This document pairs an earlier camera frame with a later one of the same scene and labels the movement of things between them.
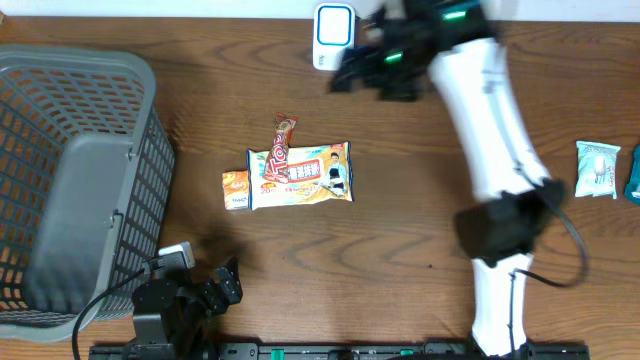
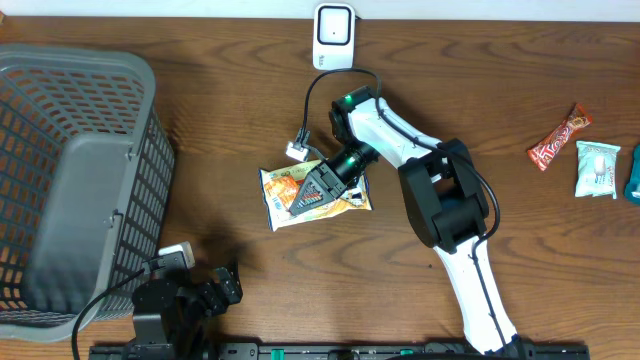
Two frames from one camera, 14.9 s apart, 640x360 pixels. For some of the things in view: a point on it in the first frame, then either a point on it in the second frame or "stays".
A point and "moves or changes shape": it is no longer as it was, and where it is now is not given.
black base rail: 327,351 stays
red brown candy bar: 276,164 → 542,153
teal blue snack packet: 632,187 stays
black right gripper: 374,51 → 327,192
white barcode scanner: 333,31 stays
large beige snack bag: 316,173 moves or changes shape
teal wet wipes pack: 596,169 stays
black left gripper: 231,283 stays
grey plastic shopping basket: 86,170 stays
